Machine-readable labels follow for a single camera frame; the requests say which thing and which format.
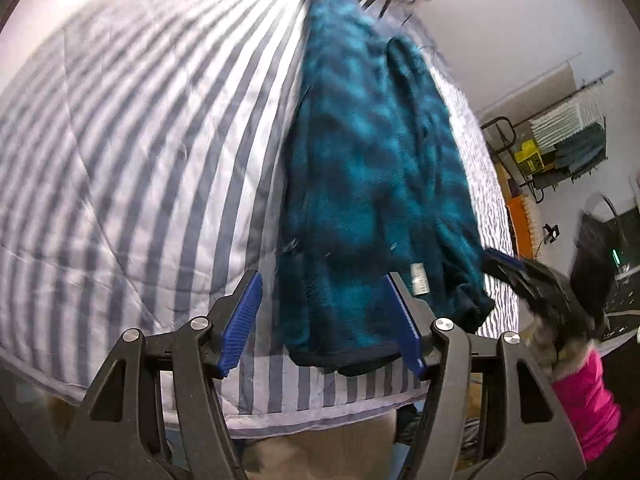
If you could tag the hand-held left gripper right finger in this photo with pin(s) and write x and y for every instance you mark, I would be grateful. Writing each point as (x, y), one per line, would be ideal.
(406, 330)

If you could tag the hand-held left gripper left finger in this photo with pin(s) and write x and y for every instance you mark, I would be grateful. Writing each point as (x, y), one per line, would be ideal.
(245, 320)

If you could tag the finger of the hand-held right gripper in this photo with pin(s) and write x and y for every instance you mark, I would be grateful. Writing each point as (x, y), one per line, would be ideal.
(502, 267)

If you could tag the teal plaid fleece jacket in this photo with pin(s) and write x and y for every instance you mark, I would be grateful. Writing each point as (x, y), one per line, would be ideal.
(360, 185)

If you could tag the person's right forearm pink sleeve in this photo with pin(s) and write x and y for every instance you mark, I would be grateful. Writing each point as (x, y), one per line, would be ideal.
(587, 405)

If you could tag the dark hanging clothes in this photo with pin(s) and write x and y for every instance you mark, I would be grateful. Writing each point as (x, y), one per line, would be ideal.
(582, 152)

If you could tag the black clothes rack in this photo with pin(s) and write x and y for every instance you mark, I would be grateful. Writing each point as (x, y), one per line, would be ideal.
(595, 85)

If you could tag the yellow box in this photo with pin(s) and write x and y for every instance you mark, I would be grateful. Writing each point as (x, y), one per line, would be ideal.
(530, 157)

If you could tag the black metal shoe rack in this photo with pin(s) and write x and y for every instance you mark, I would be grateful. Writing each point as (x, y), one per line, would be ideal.
(500, 135)

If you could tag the person's khaki trouser leg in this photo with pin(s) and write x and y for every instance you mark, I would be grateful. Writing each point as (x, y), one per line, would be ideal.
(320, 447)

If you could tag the striped hanging towel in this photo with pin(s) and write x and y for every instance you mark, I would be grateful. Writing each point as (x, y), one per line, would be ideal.
(565, 120)

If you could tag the grey white striped blanket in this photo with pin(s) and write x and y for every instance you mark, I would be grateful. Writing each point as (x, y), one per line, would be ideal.
(150, 135)

